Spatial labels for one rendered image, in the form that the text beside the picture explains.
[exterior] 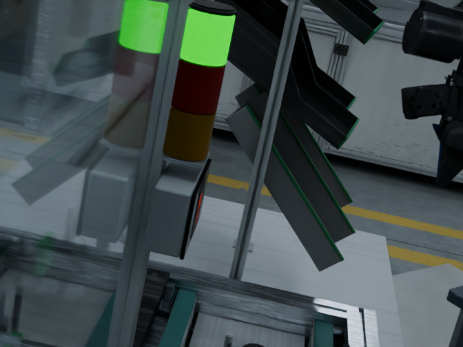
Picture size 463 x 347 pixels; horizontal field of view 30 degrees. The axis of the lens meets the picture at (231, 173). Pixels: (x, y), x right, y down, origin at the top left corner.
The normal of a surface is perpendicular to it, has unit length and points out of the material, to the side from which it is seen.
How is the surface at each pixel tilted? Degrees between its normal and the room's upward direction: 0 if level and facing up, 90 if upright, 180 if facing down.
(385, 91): 90
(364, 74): 90
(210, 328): 0
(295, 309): 90
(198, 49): 90
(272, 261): 0
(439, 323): 0
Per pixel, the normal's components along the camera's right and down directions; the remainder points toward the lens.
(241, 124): -0.27, 0.27
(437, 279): 0.19, -0.93
